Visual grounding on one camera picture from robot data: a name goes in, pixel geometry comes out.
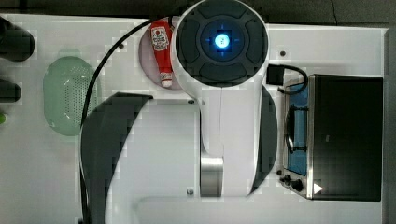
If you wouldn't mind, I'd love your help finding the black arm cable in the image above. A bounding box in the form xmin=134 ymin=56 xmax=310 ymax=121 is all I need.
xmin=78 ymin=15 xmax=176 ymax=224

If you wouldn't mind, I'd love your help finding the black toaster oven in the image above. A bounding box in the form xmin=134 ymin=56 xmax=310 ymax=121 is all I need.
xmin=278 ymin=75 xmax=384 ymax=202

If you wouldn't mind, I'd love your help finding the green lime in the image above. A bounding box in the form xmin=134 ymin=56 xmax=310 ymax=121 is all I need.
xmin=0 ymin=113 xmax=7 ymax=124

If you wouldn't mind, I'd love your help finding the green perforated colander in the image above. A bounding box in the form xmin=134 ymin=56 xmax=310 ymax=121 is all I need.
xmin=43 ymin=56 xmax=94 ymax=136

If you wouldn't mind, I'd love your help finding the red ketchup bottle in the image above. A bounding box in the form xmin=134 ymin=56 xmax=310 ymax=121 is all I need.
xmin=149 ymin=20 xmax=173 ymax=88

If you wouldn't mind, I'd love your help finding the black pot lower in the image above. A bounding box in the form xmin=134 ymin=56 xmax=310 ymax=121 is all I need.
xmin=0 ymin=80 xmax=21 ymax=103

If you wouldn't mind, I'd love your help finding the grey round plate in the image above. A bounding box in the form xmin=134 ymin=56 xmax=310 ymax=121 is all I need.
xmin=138 ymin=18 xmax=181 ymax=91

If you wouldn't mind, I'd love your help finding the black pot upper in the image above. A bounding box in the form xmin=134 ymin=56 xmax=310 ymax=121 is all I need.
xmin=0 ymin=18 xmax=35 ymax=62

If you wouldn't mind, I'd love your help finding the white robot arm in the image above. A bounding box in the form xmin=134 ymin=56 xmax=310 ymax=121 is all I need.
xmin=80 ymin=0 xmax=273 ymax=224

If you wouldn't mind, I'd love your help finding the black pot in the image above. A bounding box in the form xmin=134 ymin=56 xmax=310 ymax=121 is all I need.
xmin=0 ymin=18 xmax=35 ymax=62
xmin=0 ymin=80 xmax=21 ymax=103

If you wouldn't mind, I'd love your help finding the black camera cable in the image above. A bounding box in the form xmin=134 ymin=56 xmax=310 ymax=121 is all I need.
xmin=266 ymin=63 xmax=309 ymax=96

